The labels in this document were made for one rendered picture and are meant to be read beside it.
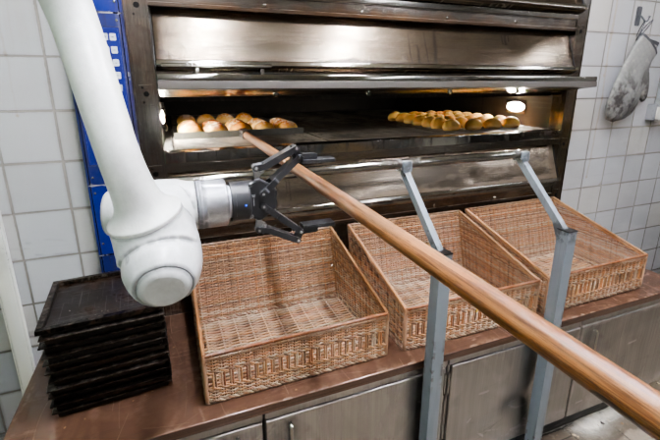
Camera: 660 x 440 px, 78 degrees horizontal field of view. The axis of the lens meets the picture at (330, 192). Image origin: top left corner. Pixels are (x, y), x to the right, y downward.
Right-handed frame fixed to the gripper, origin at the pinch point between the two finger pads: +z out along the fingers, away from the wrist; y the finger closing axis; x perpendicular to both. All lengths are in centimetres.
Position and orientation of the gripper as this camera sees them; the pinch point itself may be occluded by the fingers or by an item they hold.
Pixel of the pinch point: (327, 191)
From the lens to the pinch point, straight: 84.1
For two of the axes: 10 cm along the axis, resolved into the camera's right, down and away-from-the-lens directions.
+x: 3.7, 2.5, -8.9
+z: 9.3, -1.0, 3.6
